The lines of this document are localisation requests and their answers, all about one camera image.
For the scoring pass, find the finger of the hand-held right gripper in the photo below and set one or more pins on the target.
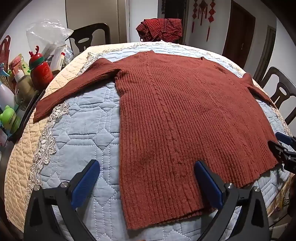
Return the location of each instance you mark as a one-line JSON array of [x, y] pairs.
[[283, 138], [276, 148]]

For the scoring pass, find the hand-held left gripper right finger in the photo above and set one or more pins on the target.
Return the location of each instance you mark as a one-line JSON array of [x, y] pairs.
[[208, 183]]

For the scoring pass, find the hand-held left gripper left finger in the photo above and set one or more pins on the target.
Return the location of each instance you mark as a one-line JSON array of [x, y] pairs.
[[84, 183]]

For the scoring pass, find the rust red knitted sweater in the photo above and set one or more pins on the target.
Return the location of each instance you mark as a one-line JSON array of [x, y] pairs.
[[173, 115]]

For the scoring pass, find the black chair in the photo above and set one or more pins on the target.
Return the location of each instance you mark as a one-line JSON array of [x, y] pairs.
[[270, 76], [101, 30]]

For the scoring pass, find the blue and beige quilted blanket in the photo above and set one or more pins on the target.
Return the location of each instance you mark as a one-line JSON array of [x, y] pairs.
[[87, 115]]

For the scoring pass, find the grey door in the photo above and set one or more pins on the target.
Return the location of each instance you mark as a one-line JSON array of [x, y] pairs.
[[266, 53]]

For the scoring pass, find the green frog cup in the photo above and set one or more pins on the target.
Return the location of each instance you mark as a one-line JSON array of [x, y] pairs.
[[8, 118]]

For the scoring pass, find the glass jar white lid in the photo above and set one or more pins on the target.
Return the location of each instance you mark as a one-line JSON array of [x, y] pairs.
[[23, 90]]

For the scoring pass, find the dark wooden door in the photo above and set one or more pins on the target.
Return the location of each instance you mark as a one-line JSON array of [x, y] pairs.
[[238, 34]]

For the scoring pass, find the red reindeer bottle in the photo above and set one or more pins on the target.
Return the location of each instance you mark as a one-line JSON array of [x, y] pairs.
[[41, 74]]

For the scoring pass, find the white spray bottle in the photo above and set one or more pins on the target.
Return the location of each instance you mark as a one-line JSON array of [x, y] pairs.
[[5, 96]]

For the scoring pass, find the white medicine box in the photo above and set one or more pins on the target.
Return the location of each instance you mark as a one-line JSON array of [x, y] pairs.
[[57, 59]]

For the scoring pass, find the red gift bag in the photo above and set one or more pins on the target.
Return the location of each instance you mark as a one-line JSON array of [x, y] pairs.
[[4, 49]]

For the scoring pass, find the clear plastic bag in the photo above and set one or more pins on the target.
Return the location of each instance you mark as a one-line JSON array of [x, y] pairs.
[[44, 32]]

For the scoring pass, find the red plaid cloth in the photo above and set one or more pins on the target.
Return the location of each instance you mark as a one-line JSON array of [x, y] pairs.
[[159, 29]]

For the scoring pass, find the red knot wall decoration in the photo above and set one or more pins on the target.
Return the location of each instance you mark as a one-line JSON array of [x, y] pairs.
[[211, 16], [195, 11], [203, 9]]

